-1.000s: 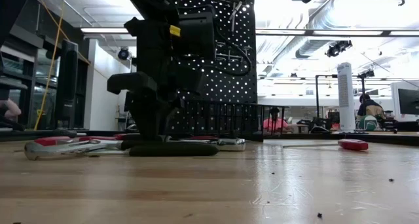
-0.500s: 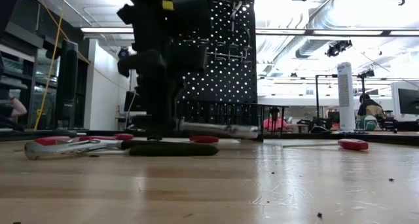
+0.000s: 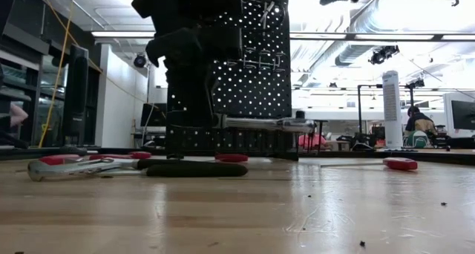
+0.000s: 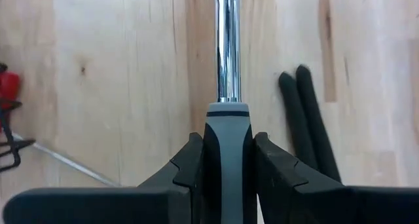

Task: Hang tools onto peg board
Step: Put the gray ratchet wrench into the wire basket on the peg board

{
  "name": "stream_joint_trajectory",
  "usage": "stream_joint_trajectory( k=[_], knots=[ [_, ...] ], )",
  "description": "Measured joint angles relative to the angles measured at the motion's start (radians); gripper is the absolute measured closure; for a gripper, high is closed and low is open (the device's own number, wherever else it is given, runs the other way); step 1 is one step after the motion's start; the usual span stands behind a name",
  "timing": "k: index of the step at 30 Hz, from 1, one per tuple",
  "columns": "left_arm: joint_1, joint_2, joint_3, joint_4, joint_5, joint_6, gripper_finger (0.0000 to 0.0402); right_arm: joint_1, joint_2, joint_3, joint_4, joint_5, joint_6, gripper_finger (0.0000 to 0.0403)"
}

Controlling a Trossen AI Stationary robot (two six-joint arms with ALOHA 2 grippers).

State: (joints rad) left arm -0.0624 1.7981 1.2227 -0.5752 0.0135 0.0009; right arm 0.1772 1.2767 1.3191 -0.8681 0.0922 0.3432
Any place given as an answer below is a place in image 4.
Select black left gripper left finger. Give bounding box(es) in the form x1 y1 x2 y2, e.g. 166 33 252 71
3 132 206 224

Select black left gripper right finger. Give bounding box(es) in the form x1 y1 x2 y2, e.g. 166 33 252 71
253 132 419 224

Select silver pliers black handles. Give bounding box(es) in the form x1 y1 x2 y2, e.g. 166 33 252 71
278 64 343 184

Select chrome ratchet grey black handle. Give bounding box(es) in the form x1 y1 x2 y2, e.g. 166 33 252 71
192 0 259 224

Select black wire basket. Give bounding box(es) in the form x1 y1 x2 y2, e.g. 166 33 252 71
0 62 36 173

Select red T-handle hex key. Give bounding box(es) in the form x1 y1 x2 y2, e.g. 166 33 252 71
0 69 122 188

